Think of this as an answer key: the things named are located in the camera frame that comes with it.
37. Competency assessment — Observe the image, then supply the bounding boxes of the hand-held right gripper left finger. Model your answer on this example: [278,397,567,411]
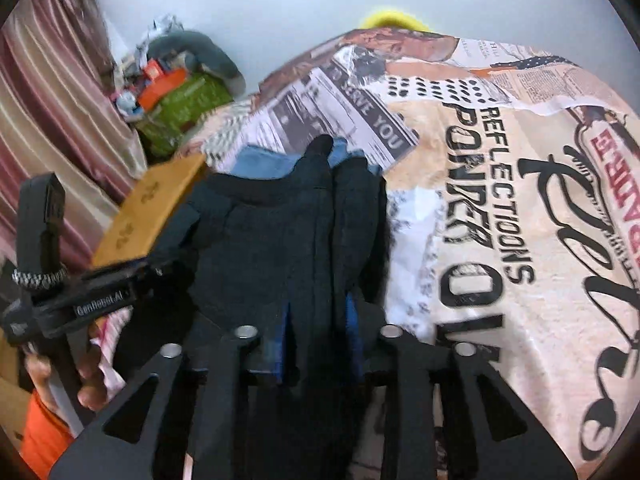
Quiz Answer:
[47,305,296,480]

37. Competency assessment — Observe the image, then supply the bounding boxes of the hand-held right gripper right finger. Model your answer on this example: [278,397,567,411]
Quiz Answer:
[347,296,576,480]

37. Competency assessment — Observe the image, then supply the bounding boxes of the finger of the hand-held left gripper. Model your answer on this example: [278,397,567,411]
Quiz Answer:
[129,200,211,293]

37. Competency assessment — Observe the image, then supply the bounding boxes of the black pants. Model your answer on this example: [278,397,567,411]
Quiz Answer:
[187,134,396,480]

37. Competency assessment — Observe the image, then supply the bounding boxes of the person's left hand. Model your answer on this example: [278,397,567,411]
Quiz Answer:
[24,320,127,412]

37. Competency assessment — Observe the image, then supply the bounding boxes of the folded blue jeans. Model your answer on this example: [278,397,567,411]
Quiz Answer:
[232,137,371,183]

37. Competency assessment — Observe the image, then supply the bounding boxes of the green bag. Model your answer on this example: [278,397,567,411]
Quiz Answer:
[135,72,236,158]

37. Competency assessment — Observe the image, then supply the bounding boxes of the orange box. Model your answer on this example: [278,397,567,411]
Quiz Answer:
[137,60,188,111]

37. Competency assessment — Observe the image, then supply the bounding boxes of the printed blanket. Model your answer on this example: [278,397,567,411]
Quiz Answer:
[177,27,640,476]

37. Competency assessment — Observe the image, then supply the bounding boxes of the striped pink curtain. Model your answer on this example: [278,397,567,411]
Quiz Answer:
[0,0,151,271]

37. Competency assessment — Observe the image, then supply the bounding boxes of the grey cushion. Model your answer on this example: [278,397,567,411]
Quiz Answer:
[147,30,246,96]

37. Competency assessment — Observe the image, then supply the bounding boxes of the yellow cushion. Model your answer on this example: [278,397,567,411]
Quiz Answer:
[360,7,431,31]

